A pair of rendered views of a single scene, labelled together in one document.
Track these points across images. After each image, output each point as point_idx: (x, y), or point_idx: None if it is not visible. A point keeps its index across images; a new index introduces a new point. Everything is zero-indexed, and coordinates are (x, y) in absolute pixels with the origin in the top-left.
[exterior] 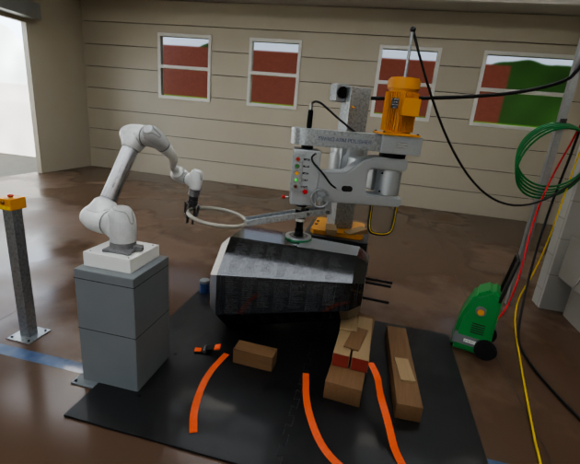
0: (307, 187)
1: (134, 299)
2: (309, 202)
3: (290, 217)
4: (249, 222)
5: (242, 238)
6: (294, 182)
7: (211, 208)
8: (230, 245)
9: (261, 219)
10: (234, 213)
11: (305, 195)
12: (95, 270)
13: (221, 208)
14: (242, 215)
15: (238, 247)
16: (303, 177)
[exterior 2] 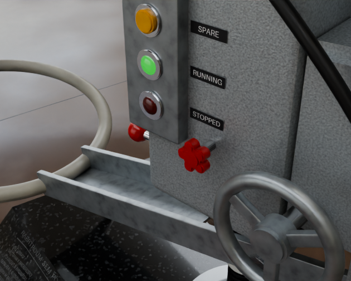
0: (222, 127)
1: None
2: (242, 217)
3: (181, 237)
4: (50, 184)
5: (29, 236)
6: (142, 80)
7: (45, 73)
8: None
9: (81, 192)
10: (96, 108)
11: (215, 172)
12: None
13: (74, 79)
14: (98, 132)
15: (6, 263)
16: (198, 55)
